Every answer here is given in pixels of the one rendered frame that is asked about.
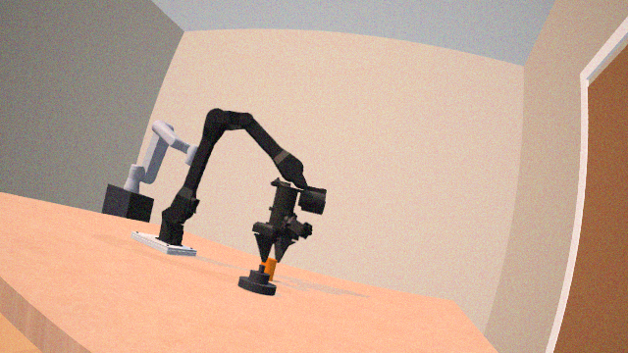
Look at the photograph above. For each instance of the orange knob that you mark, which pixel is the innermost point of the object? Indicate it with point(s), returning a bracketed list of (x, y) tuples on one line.
[(270, 267)]

